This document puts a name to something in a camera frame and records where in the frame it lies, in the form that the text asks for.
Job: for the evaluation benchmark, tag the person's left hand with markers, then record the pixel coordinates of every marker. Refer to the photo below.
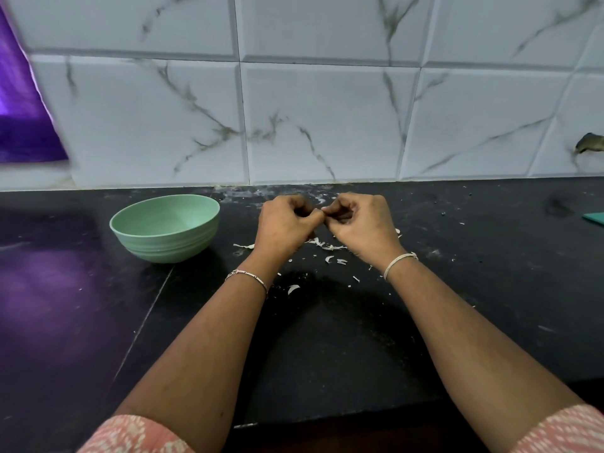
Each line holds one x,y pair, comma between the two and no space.
288,226

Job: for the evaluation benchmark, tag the person's right hand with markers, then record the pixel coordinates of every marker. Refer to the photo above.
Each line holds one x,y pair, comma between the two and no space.
363,226

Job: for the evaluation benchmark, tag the garlic clove cluster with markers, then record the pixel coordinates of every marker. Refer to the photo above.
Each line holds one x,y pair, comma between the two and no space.
244,246

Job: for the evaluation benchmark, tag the mint green bowl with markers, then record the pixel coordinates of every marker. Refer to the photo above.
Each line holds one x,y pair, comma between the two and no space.
164,227

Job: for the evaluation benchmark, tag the person's right forearm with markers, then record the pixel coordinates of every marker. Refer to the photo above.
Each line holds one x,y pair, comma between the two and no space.
486,358

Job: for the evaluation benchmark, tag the person's left forearm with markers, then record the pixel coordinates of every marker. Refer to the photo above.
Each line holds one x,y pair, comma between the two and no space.
189,358

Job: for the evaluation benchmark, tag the pile of white garlic peels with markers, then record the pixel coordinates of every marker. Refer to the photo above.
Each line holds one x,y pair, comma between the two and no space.
330,252

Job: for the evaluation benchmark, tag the small fallen garlic piece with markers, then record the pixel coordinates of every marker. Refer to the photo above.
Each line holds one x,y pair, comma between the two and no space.
294,288

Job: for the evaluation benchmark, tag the green cutting board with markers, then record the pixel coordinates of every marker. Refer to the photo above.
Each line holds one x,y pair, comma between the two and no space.
594,219

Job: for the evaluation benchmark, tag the pink patterned left sleeve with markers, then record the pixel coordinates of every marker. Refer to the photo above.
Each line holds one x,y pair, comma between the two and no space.
137,435

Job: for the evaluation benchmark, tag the pink patterned sleeve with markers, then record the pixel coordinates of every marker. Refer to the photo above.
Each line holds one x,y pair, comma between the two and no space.
137,435
559,430

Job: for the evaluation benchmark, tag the pink patterned right sleeve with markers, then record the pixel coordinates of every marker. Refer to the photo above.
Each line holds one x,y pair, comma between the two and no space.
559,430

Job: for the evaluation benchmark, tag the purple cloth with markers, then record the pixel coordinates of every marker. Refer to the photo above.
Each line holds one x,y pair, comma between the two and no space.
24,99

